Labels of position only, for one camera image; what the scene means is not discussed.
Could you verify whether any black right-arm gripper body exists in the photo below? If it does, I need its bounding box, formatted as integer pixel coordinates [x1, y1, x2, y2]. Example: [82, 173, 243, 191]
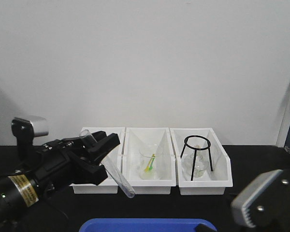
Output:
[249, 169, 290, 232]

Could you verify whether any right white storage bin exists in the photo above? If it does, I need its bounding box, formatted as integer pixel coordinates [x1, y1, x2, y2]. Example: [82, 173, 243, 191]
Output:
[170, 128, 233, 195]

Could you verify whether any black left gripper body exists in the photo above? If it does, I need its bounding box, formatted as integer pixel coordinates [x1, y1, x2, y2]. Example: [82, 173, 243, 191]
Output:
[21, 138, 95, 189]

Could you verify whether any glass flask under tripod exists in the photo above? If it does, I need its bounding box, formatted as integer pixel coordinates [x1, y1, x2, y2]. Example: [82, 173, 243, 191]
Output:
[182, 147, 209, 181]

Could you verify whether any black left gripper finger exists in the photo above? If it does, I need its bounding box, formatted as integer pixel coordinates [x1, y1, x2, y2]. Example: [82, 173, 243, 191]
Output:
[72, 155, 107, 186]
[82, 130, 120, 165]

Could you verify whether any clear glass test tube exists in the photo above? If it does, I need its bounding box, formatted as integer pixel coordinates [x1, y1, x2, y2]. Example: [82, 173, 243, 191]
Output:
[79, 130, 135, 198]

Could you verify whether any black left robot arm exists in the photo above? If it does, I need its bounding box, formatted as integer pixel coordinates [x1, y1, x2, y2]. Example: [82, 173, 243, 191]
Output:
[0, 138, 114, 231]

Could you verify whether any black wire tripod stand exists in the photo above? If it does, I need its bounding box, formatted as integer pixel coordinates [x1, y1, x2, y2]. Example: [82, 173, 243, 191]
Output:
[180, 135, 214, 181]

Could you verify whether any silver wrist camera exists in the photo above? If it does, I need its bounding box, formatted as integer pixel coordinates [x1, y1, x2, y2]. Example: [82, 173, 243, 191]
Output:
[10, 116, 50, 155]

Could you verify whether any grey serrated right gripper finger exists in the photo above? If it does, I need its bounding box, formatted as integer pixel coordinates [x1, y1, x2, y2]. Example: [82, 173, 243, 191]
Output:
[231, 169, 283, 227]

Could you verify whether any middle white storage bin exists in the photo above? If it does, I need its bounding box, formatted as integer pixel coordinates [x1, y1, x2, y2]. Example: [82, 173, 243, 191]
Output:
[122, 127, 176, 195]

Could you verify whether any blue plastic tray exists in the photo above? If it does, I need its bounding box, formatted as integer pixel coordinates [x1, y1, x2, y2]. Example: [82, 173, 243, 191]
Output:
[79, 218, 217, 232]

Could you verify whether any glass beaker with droppers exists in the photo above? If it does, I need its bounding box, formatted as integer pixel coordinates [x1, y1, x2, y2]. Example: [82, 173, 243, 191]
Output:
[138, 144, 161, 180]

